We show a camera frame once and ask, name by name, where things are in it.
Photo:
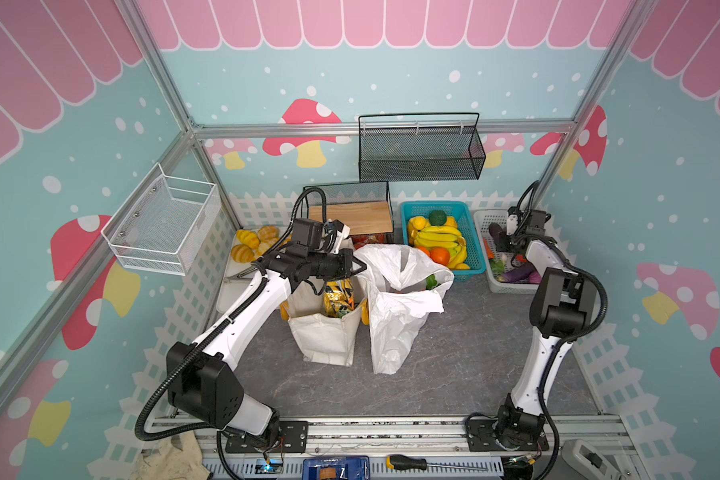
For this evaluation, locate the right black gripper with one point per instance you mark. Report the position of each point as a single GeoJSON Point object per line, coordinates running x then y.
{"type": "Point", "coordinates": [498, 238]}

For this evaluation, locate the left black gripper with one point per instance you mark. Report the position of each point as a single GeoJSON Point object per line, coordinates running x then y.
{"type": "Point", "coordinates": [347, 257]}

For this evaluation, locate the gold black snack bag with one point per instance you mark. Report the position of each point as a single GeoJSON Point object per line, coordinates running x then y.
{"type": "Point", "coordinates": [338, 298]}

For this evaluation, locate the white canvas tote bag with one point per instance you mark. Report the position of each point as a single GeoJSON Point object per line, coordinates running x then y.
{"type": "Point", "coordinates": [322, 337]}

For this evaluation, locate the white plastic grocery bag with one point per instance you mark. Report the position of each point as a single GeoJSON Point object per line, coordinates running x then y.
{"type": "Point", "coordinates": [403, 287]}

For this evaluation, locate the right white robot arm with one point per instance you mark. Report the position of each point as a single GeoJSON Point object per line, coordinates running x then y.
{"type": "Point", "coordinates": [568, 303]}

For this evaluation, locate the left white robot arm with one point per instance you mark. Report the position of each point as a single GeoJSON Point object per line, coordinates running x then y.
{"type": "Point", "coordinates": [201, 378]}

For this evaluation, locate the white plastic vegetable basket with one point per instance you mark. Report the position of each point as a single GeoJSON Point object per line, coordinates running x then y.
{"type": "Point", "coordinates": [504, 264]}

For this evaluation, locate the dark purple eggplant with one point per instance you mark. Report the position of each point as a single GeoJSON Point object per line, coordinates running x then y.
{"type": "Point", "coordinates": [526, 273]}

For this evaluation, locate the striped bread roll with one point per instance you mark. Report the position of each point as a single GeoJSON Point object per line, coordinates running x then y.
{"type": "Point", "coordinates": [248, 238]}

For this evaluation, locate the teal plastic fruit basket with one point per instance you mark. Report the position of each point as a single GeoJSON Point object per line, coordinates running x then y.
{"type": "Point", "coordinates": [458, 217]}

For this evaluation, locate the yellow banana bunch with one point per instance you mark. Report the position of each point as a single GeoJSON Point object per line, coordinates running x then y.
{"type": "Point", "coordinates": [446, 237]}

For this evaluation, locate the green avocado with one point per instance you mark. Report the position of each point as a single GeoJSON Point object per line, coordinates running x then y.
{"type": "Point", "coordinates": [437, 218]}

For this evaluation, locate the orange fruit right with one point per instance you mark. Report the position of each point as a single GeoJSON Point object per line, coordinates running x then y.
{"type": "Point", "coordinates": [440, 255]}

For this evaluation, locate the yellow lemon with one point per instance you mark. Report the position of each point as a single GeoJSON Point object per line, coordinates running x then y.
{"type": "Point", "coordinates": [419, 222]}

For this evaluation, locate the blue electronics box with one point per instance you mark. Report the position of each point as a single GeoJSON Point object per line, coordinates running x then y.
{"type": "Point", "coordinates": [336, 468]}

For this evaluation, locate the beige cloth rag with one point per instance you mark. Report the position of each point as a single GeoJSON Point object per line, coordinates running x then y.
{"type": "Point", "coordinates": [168, 461]}

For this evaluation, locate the black wire snack shelf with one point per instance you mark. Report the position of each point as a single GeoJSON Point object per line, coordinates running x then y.
{"type": "Point", "coordinates": [364, 207]}

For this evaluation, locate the black mesh wall basket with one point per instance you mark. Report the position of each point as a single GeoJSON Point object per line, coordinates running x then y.
{"type": "Point", "coordinates": [412, 147]}

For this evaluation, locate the white wire wall basket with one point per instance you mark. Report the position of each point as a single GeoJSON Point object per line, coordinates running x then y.
{"type": "Point", "coordinates": [163, 224]}

